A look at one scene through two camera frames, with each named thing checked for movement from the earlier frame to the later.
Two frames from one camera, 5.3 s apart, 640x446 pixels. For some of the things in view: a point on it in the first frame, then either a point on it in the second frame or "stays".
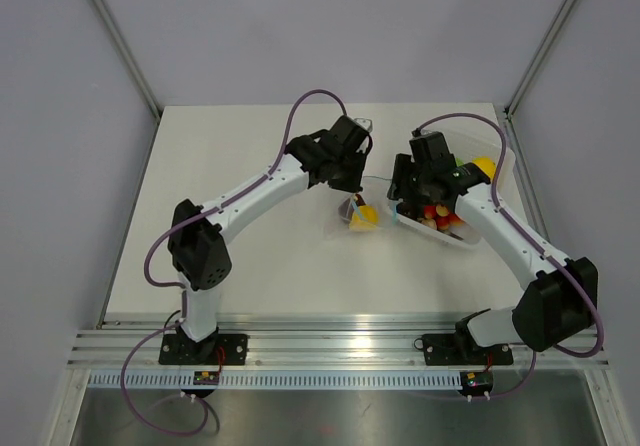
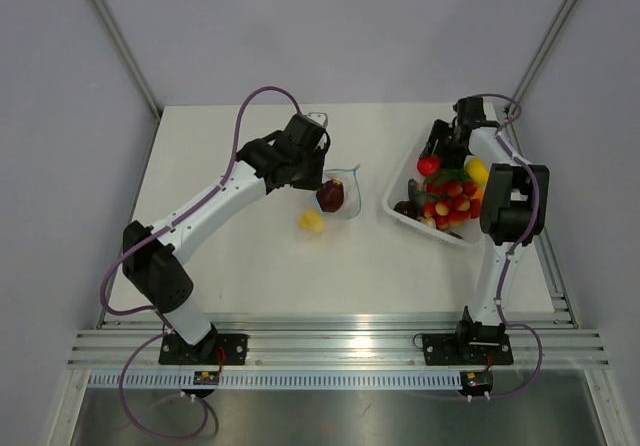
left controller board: (206, 377) stays
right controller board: (476, 382) stays
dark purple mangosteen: (403, 207) stays
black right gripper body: (409, 182) to (446, 150)
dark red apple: (360, 200) to (331, 195)
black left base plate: (216, 350) stays
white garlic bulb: (429, 222) stays
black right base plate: (459, 349) stays
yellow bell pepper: (367, 220) to (311, 221)
